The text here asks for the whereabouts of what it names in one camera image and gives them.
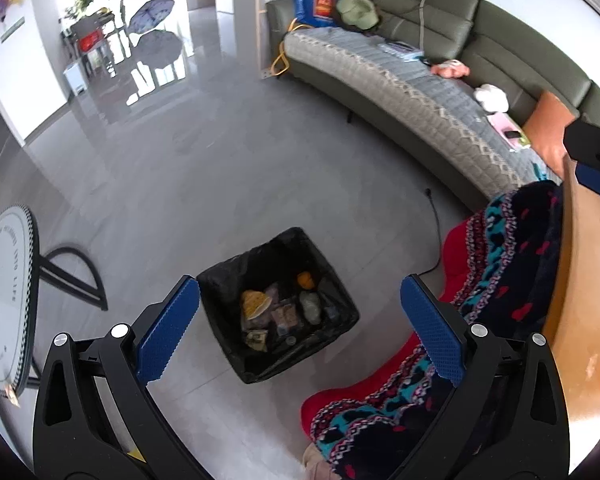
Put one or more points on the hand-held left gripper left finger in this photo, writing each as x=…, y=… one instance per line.
x=167, y=330

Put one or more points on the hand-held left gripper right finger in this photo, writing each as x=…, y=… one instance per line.
x=432, y=327

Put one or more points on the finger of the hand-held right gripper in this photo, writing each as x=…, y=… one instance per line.
x=597, y=177

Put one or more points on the black lined trash bin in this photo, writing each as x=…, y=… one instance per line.
x=225, y=280

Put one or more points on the corn print paper cup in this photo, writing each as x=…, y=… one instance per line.
x=255, y=302

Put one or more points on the grey wrapper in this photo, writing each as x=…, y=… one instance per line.
x=311, y=307

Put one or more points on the long orange cushion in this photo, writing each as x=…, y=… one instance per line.
x=550, y=127

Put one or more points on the person's patterned pants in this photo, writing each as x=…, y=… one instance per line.
x=505, y=260

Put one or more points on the pink box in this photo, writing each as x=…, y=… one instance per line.
x=500, y=122

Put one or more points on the white cloth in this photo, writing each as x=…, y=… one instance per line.
x=492, y=97

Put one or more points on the grey green sofa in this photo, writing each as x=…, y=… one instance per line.
x=505, y=45

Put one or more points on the round white side table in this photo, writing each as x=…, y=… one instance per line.
x=0, y=285

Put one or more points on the beige slipper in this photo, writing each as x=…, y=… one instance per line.
x=316, y=465

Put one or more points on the pink plush toy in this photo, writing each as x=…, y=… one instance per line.
x=450, y=69

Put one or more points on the grey quilted sofa cover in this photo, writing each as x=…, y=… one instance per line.
x=405, y=95

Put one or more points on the clear plastic packet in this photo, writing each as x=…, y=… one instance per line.
x=400, y=50

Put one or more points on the small white bin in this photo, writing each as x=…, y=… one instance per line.
x=74, y=77

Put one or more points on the green hat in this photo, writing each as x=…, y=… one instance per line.
x=355, y=10

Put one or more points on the dark console table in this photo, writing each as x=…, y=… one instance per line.
x=92, y=25

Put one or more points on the open patterned umbrella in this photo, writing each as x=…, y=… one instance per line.
x=152, y=14

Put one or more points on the blue shopping bag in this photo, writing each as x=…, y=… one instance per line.
x=317, y=2

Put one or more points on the potted plant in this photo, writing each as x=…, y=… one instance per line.
x=80, y=5

